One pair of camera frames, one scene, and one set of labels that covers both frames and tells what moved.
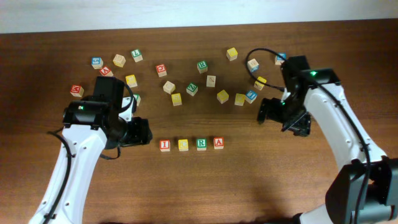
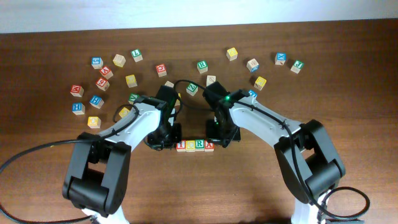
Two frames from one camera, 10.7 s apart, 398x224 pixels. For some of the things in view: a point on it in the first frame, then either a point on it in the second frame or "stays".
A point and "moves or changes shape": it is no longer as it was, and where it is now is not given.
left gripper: x=141 y=134 to x=155 y=143
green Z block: x=192 y=89 stays
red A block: x=219 y=143 moves or changes shape
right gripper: x=300 y=126 to x=212 y=137
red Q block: x=161 y=70 stays
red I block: x=165 y=145 moves or changes shape
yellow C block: x=183 y=145 moves or changes shape
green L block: x=137 y=55 stays
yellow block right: x=259 y=85 stays
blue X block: x=278 y=60 stays
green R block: x=201 y=144 stays
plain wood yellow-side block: x=119 y=60 stays
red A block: x=106 y=71 stays
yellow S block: x=176 y=99 stays
